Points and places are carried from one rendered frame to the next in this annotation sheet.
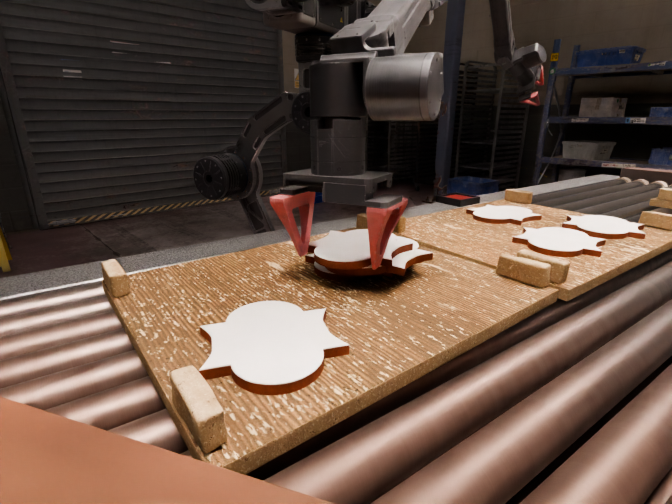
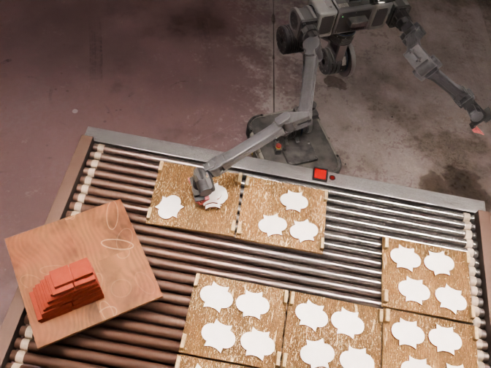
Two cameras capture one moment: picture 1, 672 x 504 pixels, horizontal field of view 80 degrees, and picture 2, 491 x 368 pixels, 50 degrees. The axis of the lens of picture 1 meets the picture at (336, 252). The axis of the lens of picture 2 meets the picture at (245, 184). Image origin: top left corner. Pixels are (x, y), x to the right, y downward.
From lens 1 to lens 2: 2.25 m
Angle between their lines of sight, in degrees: 46
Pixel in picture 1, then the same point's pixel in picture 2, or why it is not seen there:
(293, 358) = (166, 214)
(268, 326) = (171, 204)
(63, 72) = not seen: outside the picture
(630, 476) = (185, 258)
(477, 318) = (205, 228)
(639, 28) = not seen: outside the picture
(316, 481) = (155, 231)
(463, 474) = (169, 243)
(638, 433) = (193, 257)
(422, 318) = (197, 220)
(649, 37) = not seen: outside the picture
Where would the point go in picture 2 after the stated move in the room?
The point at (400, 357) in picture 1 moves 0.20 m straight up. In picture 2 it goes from (182, 225) to (182, 202)
